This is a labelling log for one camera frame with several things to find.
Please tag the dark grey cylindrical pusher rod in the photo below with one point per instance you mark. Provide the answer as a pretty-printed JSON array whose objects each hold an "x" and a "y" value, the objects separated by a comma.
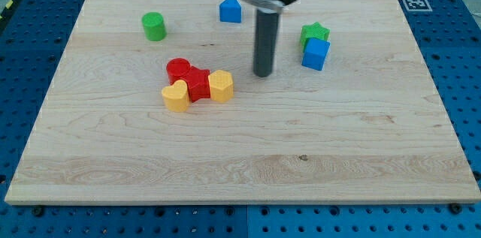
[{"x": 265, "y": 41}]

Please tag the green star block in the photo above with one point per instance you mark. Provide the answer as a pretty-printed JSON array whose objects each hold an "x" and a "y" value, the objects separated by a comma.
[{"x": 314, "y": 30}]

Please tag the red star block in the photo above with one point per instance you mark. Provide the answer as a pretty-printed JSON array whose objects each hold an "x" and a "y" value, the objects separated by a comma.
[{"x": 197, "y": 83}]

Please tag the blue triangular prism block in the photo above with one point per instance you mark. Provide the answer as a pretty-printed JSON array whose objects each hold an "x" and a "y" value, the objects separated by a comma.
[{"x": 230, "y": 11}]

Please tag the blue cube block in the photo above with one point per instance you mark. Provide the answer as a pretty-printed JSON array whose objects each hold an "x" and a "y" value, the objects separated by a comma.
[{"x": 315, "y": 53}]

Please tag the yellow hexagon block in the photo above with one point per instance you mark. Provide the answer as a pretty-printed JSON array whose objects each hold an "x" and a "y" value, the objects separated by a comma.
[{"x": 221, "y": 86}]

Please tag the red cylinder block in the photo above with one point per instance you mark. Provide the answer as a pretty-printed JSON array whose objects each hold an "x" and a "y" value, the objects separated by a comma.
[{"x": 177, "y": 68}]

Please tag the green cylinder block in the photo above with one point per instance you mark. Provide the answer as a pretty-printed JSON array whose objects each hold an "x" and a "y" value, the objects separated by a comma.
[{"x": 154, "y": 26}]

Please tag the yellow heart block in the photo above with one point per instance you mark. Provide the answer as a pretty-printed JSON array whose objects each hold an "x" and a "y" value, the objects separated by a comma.
[{"x": 176, "y": 96}]

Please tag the light wooden board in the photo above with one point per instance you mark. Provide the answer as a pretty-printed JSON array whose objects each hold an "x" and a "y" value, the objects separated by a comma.
[{"x": 369, "y": 128}]

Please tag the white fiducial marker tag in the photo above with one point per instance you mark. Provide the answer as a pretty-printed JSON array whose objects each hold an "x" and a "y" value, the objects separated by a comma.
[{"x": 417, "y": 5}]

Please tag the black bolt front right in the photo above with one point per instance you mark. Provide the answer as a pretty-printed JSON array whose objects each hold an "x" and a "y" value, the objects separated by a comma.
[{"x": 455, "y": 208}]

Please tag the black bolt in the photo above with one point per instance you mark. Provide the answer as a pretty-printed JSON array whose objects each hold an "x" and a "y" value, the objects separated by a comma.
[
  {"x": 455, "y": 208},
  {"x": 37, "y": 211}
]

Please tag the black bolt front left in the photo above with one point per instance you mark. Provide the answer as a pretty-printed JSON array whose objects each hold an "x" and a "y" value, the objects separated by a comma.
[{"x": 37, "y": 211}]

